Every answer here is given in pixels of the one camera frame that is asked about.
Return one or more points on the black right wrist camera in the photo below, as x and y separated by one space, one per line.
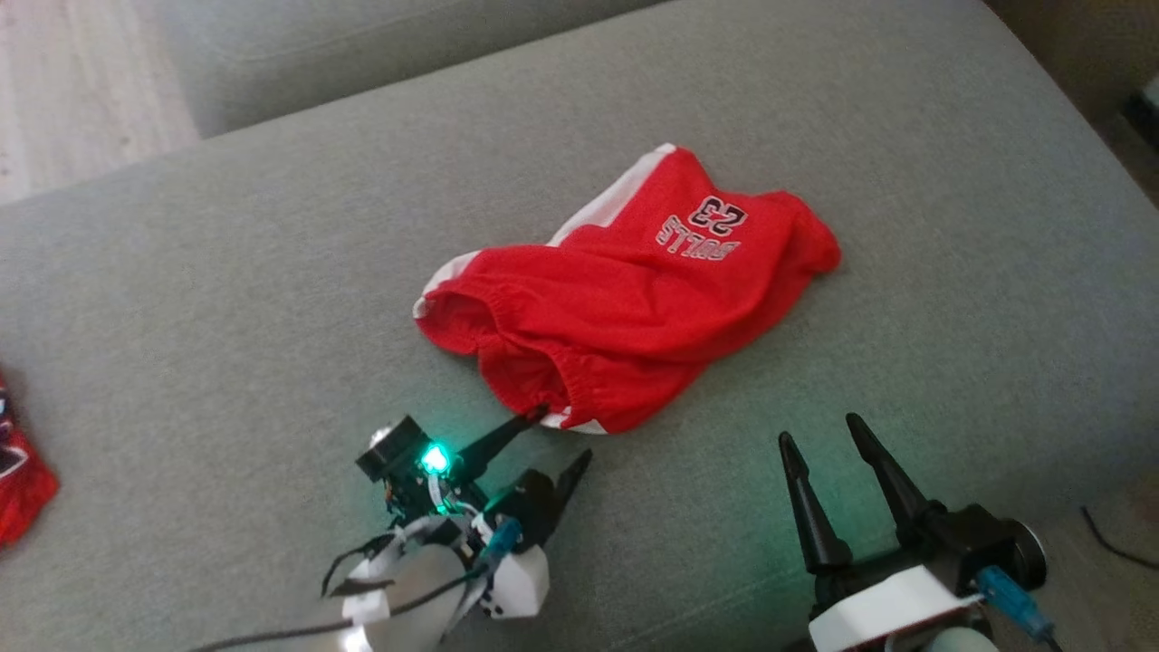
987 543

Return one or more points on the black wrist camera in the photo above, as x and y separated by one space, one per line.
389 448
987 543

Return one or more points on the yellow and grey sofa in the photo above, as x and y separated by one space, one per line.
226 317

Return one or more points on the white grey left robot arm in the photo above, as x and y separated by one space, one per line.
407 602

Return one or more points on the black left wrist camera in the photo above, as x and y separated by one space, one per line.
389 448

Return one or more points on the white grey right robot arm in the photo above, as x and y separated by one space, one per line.
960 641

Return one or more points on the blue camera plug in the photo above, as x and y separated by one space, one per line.
502 541
1005 593

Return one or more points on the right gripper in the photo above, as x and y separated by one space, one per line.
887 607

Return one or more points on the grey sofa seat cushion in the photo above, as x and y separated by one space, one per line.
362 54

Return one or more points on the red jersey white trim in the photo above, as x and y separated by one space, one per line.
23 498

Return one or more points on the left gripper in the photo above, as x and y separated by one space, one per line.
507 580

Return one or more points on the red basketball shorts white panels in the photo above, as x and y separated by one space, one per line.
634 308

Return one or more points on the blue left camera plug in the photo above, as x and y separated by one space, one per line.
502 541

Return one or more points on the blue right camera plug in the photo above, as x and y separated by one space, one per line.
1005 593

